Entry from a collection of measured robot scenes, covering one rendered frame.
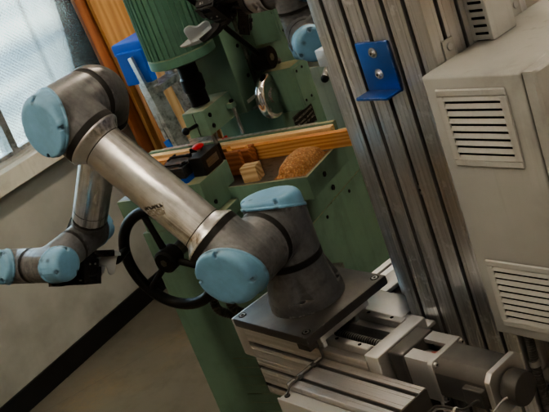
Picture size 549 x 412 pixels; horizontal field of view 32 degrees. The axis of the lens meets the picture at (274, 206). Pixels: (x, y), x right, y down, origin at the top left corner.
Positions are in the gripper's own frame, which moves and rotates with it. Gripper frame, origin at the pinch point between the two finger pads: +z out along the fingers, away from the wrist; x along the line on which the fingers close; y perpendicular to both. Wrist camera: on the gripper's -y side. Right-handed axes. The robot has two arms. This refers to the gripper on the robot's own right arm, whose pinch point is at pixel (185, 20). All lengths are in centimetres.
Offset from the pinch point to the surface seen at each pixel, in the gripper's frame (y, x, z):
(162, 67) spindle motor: -8.0, 6.0, 12.7
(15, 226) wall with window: -81, 12, 145
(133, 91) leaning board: -108, -53, 122
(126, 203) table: -26, 33, 35
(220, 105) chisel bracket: -27.9, 8.3, 9.0
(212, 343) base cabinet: -59, 64, 26
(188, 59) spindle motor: -9.7, 4.2, 6.3
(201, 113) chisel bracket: -21.2, 13.2, 9.6
